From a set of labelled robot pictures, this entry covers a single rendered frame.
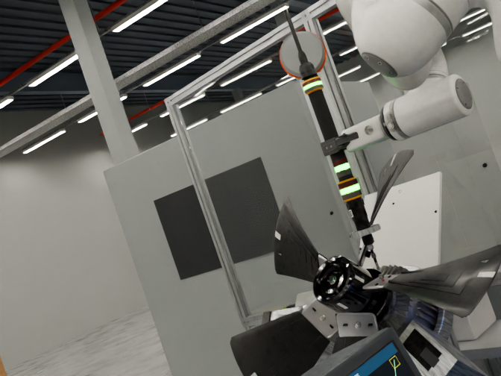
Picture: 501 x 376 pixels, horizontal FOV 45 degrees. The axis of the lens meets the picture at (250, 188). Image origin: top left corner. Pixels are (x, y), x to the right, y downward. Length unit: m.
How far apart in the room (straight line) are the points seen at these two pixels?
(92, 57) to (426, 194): 6.40
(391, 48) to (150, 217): 3.46
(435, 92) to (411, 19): 0.45
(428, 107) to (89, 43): 6.85
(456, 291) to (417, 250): 0.44
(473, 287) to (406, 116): 0.35
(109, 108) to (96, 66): 0.53
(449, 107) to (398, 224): 0.62
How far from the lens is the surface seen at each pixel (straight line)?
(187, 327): 4.17
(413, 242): 1.70
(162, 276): 4.18
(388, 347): 0.69
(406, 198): 1.78
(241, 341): 1.58
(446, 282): 1.29
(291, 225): 1.63
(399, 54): 0.78
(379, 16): 0.79
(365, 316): 1.43
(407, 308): 1.48
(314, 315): 1.49
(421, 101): 1.23
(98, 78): 7.74
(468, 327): 1.94
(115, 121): 7.59
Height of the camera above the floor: 1.42
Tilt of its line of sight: 2 degrees up
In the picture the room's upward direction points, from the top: 19 degrees counter-clockwise
